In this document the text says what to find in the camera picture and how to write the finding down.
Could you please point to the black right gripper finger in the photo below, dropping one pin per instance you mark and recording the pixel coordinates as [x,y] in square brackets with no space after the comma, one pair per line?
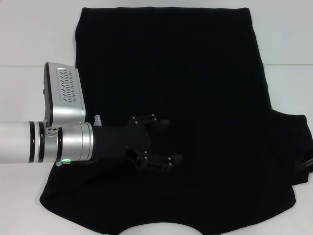
[310,164]

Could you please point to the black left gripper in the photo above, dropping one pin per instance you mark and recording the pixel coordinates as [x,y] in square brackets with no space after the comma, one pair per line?
[115,142]

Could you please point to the black shirt with FREE print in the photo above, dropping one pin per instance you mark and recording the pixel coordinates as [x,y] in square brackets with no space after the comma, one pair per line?
[195,85]

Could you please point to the silver plug on left gripper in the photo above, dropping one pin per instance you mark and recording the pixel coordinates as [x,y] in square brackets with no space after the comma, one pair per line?
[97,120]

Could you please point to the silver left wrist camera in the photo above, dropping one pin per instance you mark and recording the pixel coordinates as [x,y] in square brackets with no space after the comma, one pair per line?
[66,93]

